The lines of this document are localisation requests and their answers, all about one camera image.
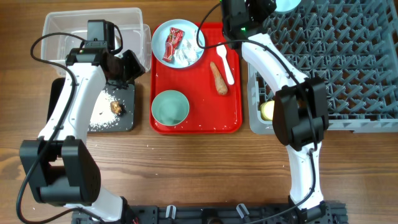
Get red snack wrapper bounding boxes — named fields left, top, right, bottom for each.
left=162, top=27, right=185, bottom=62

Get light blue bowl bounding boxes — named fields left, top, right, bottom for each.
left=275, top=0, right=302, bottom=14

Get orange carrot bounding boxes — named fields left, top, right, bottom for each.
left=210, top=62, right=228, bottom=95

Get grey dishwasher rack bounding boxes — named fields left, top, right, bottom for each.
left=264, top=0, right=397, bottom=133

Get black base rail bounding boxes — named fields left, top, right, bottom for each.
left=71, top=202, right=349, bottom=224

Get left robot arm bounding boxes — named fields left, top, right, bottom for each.
left=16, top=20, right=145, bottom=223

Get left black cable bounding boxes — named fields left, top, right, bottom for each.
left=15, top=23, right=124, bottom=224

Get white plastic spoon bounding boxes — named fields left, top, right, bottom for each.
left=216, top=45, right=234, bottom=85

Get clear plastic bin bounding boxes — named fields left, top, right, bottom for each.
left=41, top=7, right=152, bottom=72

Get mint green bowl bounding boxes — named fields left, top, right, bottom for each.
left=151, top=90, right=190, bottom=126

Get brown food chunk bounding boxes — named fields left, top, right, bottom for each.
left=110, top=101, right=124, bottom=116

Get black waste tray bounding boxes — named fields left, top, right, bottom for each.
left=45, top=76, right=136, bottom=133

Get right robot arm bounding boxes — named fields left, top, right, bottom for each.
left=220, top=1, right=329, bottom=223

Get crumpled white tissue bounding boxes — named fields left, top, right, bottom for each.
left=174, top=30, right=203, bottom=67

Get white rice pile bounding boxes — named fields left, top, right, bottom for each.
left=88, top=90, right=124, bottom=132

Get yellow plastic cup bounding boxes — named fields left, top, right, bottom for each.
left=260, top=100, right=275, bottom=121

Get red serving tray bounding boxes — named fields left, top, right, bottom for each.
left=150, top=49, right=243, bottom=134

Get light blue plate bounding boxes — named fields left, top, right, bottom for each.
left=152, top=19, right=205, bottom=68

